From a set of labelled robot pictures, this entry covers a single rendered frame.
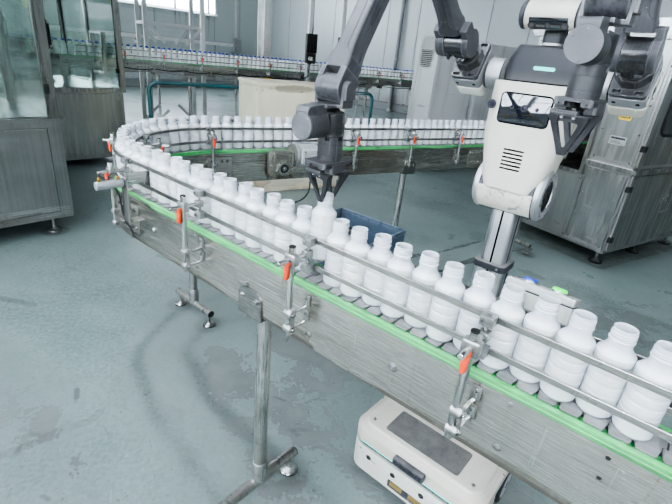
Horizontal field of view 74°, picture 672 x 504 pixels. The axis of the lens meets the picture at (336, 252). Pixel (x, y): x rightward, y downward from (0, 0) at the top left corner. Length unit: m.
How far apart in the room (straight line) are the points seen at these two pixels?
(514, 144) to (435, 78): 5.57
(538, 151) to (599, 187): 3.18
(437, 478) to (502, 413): 0.83
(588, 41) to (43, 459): 2.14
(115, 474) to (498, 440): 1.49
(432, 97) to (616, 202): 3.36
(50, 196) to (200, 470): 2.67
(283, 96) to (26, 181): 2.57
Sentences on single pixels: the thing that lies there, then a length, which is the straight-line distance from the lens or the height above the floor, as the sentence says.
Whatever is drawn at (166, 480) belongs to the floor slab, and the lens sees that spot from 1.98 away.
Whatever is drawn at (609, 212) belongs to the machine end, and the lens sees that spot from 4.54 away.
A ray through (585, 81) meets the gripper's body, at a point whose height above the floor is 1.52.
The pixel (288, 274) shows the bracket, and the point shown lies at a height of 1.04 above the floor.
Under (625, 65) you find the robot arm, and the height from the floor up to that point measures 1.56.
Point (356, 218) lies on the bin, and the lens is 1.79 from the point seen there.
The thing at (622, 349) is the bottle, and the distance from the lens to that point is 0.85.
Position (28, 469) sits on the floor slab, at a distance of 2.17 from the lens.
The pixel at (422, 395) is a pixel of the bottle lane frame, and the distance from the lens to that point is 1.01.
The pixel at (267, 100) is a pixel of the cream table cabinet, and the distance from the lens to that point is 5.02.
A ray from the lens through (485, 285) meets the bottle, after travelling 0.88.
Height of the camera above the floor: 1.52
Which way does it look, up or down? 24 degrees down
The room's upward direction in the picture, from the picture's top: 6 degrees clockwise
